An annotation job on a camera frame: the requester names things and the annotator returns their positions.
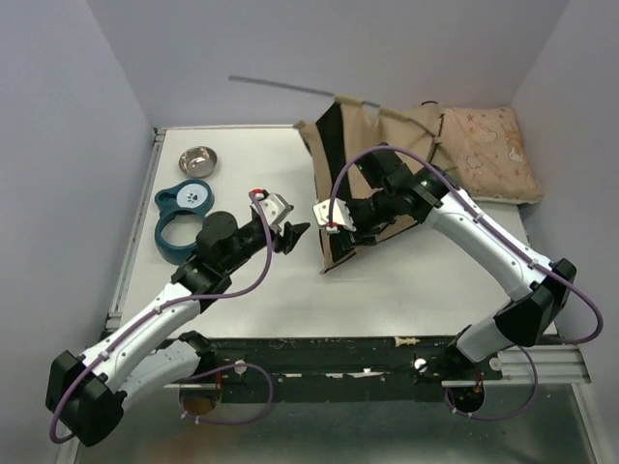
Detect white chess piece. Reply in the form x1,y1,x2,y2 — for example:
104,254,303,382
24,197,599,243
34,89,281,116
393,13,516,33
394,336,420,348

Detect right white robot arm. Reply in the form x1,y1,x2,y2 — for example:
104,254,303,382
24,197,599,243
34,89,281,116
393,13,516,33
313,144,576,379

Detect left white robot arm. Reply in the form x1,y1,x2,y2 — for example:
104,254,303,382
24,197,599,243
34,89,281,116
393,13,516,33
45,206,309,446

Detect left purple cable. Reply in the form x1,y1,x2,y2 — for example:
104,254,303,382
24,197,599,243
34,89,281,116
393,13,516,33
50,190,277,444

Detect pink patterned pillow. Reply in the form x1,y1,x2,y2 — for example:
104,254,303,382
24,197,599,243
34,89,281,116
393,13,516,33
441,106,544,205

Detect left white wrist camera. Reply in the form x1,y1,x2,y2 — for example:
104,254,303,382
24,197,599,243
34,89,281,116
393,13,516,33
249,188,294,233

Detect steel pet bowl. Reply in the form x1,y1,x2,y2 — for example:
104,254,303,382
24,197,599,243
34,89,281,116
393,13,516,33
178,146,219,179

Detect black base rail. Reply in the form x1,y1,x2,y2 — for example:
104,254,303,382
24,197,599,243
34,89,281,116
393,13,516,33
179,331,502,404

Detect beige fabric pet tent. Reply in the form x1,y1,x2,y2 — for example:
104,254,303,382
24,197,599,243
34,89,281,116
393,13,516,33
294,97,452,274

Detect teal bowl stand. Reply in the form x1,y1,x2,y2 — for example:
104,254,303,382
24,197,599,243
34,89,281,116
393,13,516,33
154,179,215,265

